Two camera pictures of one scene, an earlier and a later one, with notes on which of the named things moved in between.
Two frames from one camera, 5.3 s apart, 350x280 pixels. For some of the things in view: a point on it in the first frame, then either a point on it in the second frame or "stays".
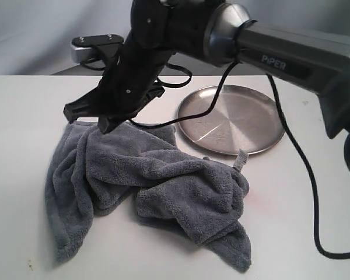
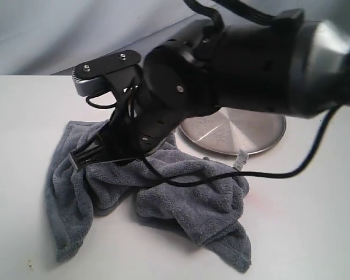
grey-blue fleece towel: [196, 200] stays
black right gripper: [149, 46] to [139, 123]
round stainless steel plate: [242, 118] stays
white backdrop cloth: [27, 35] stays
